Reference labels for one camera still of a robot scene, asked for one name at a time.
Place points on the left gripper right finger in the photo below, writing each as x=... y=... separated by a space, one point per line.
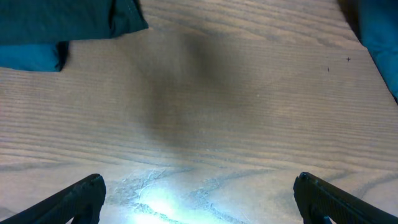
x=321 y=203

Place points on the folded black shorts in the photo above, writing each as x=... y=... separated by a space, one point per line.
x=48 y=21

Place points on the blue denim shorts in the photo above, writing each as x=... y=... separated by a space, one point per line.
x=374 y=22

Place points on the folded navy shorts underneath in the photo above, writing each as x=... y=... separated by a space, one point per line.
x=35 y=57

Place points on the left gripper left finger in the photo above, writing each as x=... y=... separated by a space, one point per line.
x=79 y=203

